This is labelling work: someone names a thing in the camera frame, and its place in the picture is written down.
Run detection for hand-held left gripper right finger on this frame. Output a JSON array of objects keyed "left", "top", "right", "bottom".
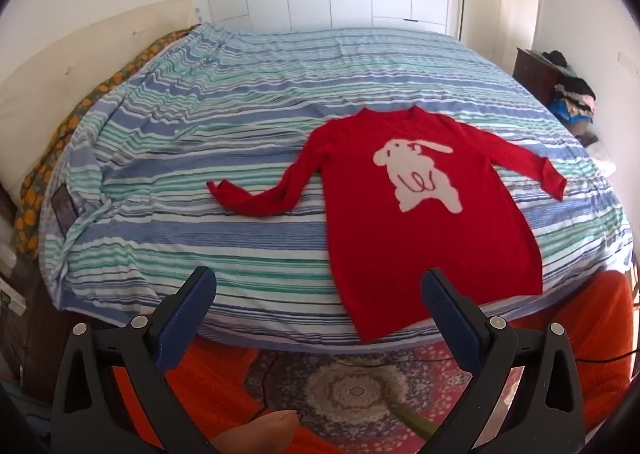
[{"left": 420, "top": 268, "right": 586, "bottom": 454}]

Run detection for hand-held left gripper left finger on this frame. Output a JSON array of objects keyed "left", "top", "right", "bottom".
[{"left": 51, "top": 266, "right": 218, "bottom": 454}]

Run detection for red sweater with white rabbit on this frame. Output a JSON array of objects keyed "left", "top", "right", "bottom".
[{"left": 206, "top": 106, "right": 568, "bottom": 345}]

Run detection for pile of clothes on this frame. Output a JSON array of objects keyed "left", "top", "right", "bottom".
[{"left": 540, "top": 50, "right": 598, "bottom": 135}]

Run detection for green stick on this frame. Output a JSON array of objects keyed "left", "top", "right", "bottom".
[{"left": 390, "top": 401, "right": 436, "bottom": 440}]

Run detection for patterned rug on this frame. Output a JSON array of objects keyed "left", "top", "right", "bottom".
[{"left": 242, "top": 341, "right": 521, "bottom": 445}]

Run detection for person's bare foot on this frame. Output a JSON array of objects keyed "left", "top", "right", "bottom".
[{"left": 212, "top": 409, "right": 301, "bottom": 454}]

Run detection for dark wooden bedside table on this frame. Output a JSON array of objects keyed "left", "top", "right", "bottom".
[{"left": 0, "top": 254, "right": 63, "bottom": 395}]

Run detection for dark fabric label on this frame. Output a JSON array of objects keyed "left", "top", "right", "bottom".
[{"left": 52, "top": 184, "right": 93, "bottom": 237}]

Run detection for blue green striped bed sheet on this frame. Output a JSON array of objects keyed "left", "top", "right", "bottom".
[{"left": 42, "top": 22, "right": 633, "bottom": 352}]

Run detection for orange patterned sheet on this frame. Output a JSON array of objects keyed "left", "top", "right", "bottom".
[{"left": 12, "top": 28, "right": 201, "bottom": 262}]

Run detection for white cloth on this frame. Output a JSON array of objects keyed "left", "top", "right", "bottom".
[{"left": 585, "top": 136, "right": 623, "bottom": 177}]

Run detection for dark wooden nightstand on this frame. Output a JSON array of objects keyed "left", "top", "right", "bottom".
[{"left": 514, "top": 46, "right": 566, "bottom": 107}]

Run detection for cream padded headboard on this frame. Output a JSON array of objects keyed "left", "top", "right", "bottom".
[{"left": 0, "top": 0, "right": 196, "bottom": 185}]

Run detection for black cable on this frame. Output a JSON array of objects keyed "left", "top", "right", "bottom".
[{"left": 575, "top": 346, "right": 640, "bottom": 365}]

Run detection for white door with black handle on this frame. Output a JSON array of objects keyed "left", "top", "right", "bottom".
[{"left": 447, "top": 0, "right": 543, "bottom": 77}]

